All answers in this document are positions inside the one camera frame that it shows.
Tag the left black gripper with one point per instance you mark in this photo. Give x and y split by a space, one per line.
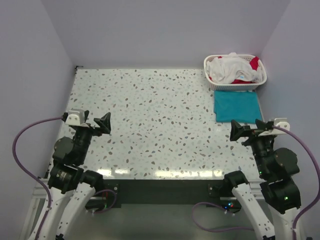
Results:
104 123

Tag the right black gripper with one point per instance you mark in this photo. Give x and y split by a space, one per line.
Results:
236 130

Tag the white t shirt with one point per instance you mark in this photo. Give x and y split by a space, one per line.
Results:
226 70

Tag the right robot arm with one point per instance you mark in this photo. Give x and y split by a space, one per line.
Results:
276 168

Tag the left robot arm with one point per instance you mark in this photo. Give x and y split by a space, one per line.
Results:
69 187

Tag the folded teal t shirt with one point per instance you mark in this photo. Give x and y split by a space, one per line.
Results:
242 106

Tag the white plastic laundry basket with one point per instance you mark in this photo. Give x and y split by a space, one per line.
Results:
234 72

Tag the red t shirt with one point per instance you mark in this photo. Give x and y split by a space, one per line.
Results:
254 63

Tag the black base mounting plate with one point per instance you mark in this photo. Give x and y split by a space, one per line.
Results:
167 192

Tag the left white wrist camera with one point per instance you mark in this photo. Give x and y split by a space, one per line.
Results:
74 117

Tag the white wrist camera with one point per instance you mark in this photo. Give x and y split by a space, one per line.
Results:
278 126
74 117

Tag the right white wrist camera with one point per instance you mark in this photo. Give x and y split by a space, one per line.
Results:
278 126

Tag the aluminium frame rail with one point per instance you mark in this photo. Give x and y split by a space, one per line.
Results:
34 215

